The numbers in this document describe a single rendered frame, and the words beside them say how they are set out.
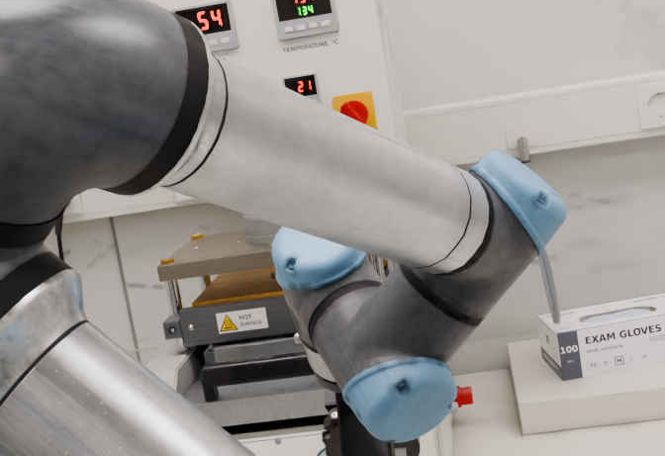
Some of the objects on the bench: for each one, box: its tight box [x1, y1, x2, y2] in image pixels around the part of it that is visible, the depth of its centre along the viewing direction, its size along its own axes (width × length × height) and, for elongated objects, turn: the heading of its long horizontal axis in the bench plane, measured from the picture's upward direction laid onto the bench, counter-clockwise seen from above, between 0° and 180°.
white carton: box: [536, 292, 665, 381], centre depth 158 cm, size 12×23×7 cm, turn 140°
